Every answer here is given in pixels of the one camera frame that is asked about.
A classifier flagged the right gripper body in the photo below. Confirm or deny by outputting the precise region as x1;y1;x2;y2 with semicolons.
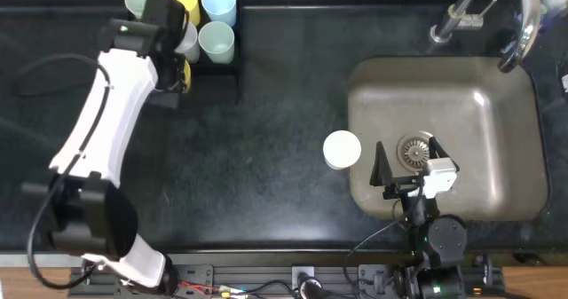
382;176;425;201

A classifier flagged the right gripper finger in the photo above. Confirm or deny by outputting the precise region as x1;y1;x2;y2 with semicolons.
369;140;395;187
428;136;462;172

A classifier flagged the steel sink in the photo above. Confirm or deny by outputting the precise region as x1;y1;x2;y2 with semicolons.
347;57;550;223

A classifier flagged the white cup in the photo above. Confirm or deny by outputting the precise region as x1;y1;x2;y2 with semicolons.
322;130;362;170

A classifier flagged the steel tap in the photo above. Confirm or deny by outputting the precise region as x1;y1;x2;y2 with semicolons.
428;0;546;74

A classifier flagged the black tray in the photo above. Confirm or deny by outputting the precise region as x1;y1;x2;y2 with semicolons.
120;0;244;106

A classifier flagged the grey cup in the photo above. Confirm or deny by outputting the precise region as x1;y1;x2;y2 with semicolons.
175;21;201;65

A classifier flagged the blue cup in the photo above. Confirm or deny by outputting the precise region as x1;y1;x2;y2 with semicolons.
201;0;238;28

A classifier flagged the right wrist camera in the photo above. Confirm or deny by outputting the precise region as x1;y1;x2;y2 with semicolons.
420;157;459;200

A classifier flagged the mounting rail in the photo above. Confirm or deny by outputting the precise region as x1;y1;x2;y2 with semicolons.
68;263;507;299

